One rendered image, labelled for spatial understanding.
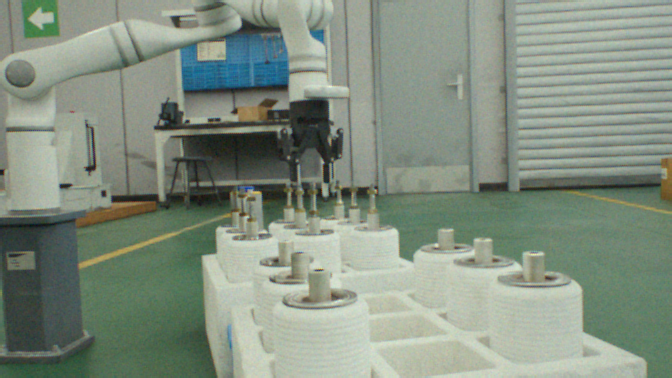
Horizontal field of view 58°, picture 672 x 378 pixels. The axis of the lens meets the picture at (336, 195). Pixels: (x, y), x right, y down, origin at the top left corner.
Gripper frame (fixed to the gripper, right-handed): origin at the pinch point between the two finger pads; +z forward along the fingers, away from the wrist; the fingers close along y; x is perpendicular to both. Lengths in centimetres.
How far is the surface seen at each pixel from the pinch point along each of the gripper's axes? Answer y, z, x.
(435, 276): 2.2, 13.7, 34.7
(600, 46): -480, -100, -236
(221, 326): 20.3, 24.4, 1.3
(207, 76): -185, -92, -484
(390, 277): -9.0, 18.8, 11.2
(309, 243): 3.3, 11.9, 3.3
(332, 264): -0.6, 16.1, 4.7
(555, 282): 7, 10, 58
